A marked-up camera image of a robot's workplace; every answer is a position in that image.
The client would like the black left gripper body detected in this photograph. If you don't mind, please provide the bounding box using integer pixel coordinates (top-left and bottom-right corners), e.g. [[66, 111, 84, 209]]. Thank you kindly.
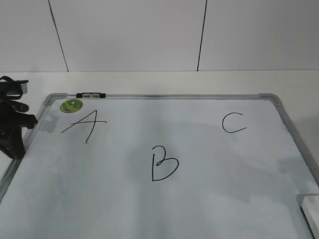
[[0, 94, 29, 126]]

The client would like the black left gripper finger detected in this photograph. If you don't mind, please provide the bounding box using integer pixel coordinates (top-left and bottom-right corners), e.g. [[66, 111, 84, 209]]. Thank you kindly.
[[0, 124, 25, 159], [15, 113, 38, 129]]

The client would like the white whiteboard with grey frame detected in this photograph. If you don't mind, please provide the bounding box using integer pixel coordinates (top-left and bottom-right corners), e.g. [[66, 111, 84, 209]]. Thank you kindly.
[[0, 93, 319, 239]]

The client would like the white rectangular eraser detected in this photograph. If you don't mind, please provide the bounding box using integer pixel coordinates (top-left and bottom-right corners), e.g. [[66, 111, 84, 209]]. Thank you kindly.
[[301, 195, 319, 239]]

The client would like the round green magnet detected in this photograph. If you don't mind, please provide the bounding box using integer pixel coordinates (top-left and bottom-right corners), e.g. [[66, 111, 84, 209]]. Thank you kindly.
[[60, 99, 83, 114]]

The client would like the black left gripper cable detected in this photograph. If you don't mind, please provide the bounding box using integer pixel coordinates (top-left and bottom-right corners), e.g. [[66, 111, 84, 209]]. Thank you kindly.
[[0, 76, 24, 100]]

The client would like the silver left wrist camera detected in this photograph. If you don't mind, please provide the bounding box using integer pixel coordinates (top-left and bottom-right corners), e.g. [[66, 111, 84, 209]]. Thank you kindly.
[[4, 80, 29, 99]]

